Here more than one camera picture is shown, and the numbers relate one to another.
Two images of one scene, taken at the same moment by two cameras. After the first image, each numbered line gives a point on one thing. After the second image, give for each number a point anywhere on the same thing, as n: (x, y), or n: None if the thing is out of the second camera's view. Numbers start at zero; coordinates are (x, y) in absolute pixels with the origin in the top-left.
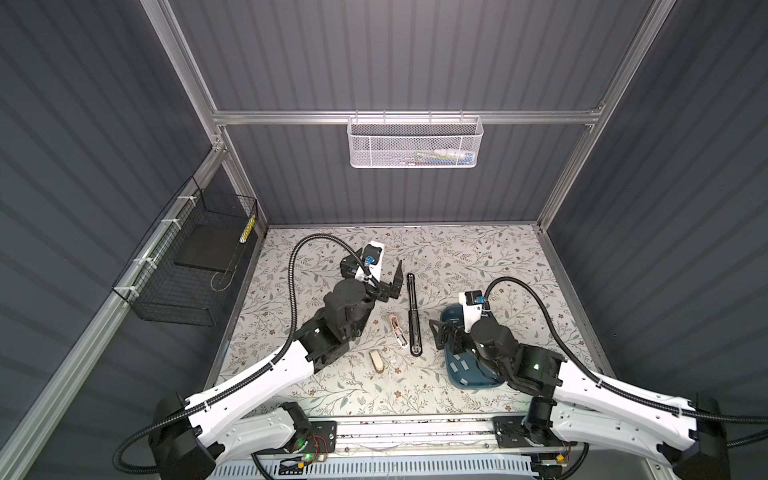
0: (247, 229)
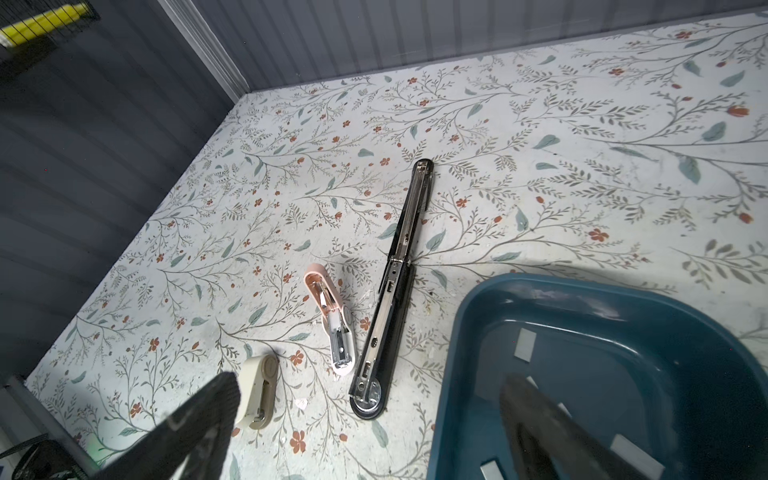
0: (43, 24)
